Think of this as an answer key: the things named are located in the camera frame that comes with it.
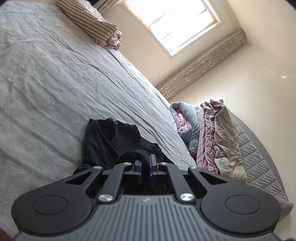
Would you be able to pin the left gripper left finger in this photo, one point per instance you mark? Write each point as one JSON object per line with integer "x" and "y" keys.
{"x": 121, "y": 173}

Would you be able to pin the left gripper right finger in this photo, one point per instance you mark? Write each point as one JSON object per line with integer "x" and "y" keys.
{"x": 170, "y": 175}

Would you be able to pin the black sweater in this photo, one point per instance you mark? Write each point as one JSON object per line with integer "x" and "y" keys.
{"x": 110, "y": 142}

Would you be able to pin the grey pink folded quilt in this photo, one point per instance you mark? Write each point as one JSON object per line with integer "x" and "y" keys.
{"x": 188, "y": 128}

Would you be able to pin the beige pink folded comforter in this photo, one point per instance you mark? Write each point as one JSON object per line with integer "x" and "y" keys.
{"x": 218, "y": 147}

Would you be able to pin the right patterned curtain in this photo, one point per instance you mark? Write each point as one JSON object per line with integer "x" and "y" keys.
{"x": 192, "y": 71}

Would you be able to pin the grey quilted headboard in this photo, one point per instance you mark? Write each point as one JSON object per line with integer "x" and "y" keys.
{"x": 261, "y": 170}

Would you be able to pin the grey bed sheet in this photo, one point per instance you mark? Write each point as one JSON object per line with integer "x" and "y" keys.
{"x": 54, "y": 79}

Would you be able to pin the bright window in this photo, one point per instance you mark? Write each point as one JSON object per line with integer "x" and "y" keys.
{"x": 179, "y": 25}

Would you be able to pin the striped folded blanket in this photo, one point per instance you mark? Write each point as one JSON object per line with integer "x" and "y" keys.
{"x": 88, "y": 19}

